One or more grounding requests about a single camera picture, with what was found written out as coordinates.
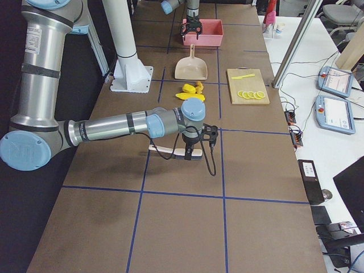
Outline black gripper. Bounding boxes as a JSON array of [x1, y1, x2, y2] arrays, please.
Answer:
[[182, 133, 200, 154], [180, 16, 202, 46]]

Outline beige hand brush black bristles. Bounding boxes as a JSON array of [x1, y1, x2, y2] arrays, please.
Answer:
[[148, 144, 202, 160]]

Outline beige plastic dustpan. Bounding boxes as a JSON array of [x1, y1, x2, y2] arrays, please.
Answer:
[[175, 44, 208, 80]]

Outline yellow toy corn cob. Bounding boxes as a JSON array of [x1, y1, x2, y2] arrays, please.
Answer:
[[175, 92, 205, 102]]

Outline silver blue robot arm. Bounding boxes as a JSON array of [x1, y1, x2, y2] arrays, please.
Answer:
[[160, 0, 203, 41], [1, 1, 207, 171]]

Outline pink plastic bin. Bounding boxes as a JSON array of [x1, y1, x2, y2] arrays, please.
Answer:
[[185, 19, 224, 47]]

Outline yellow plastic knife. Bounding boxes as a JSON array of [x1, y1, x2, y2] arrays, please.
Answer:
[[231, 73, 255, 80]]

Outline pink towel on rack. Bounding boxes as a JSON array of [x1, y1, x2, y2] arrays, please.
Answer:
[[263, 0, 277, 26]]

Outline bamboo cutting board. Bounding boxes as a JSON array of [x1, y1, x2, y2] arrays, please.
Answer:
[[226, 68, 270, 105]]

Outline paper cup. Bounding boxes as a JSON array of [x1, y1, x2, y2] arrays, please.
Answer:
[[274, 23, 286, 35]]

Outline orange black connector far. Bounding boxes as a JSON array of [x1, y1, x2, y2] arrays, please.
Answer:
[[284, 110, 296, 125]]

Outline orange black connector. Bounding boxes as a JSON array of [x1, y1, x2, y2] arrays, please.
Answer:
[[284, 110, 296, 125], [288, 125, 303, 149]]

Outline orange black connector near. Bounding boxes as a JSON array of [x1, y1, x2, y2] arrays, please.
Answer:
[[288, 125, 303, 149]]

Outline black box with label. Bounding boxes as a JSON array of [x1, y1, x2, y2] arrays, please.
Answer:
[[297, 159, 324, 205]]

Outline near teach pendant tablet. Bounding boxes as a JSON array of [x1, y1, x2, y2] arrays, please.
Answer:
[[315, 96, 356, 135]]

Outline teach pendant tablet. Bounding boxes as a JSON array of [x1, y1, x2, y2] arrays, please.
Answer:
[[315, 96, 356, 135], [318, 66, 354, 98]]

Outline far teach pendant tablet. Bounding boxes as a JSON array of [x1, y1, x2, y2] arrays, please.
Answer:
[[318, 66, 354, 98]]

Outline grey office chair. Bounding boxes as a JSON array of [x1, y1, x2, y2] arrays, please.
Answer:
[[317, 1, 363, 36]]

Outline black monitor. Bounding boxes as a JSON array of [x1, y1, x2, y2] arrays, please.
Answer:
[[333, 156, 364, 231]]

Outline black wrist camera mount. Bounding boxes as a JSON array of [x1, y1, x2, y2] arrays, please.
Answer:
[[201, 123, 218, 150]]

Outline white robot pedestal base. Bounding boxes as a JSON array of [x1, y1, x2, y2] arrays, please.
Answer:
[[102, 0, 154, 93]]

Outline aluminium frame post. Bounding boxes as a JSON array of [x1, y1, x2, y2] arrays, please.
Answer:
[[272, 0, 322, 89]]

